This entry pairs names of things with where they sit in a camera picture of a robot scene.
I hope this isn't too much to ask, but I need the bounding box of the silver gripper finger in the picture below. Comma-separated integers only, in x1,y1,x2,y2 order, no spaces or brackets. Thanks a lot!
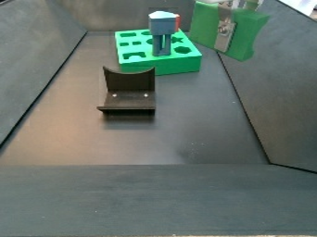
213,0,240,52

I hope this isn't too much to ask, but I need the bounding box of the blue pentagon block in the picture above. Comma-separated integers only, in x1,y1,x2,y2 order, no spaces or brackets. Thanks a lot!
148,11,175,56

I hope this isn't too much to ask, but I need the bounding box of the green shape sorter base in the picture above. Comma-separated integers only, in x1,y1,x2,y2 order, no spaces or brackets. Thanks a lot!
114,29,201,75

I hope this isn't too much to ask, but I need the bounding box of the black fixture bracket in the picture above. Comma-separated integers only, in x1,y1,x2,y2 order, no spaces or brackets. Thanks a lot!
96,67,156,113

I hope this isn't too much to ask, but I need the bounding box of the red block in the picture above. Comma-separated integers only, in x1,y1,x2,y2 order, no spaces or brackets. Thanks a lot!
175,14,180,32

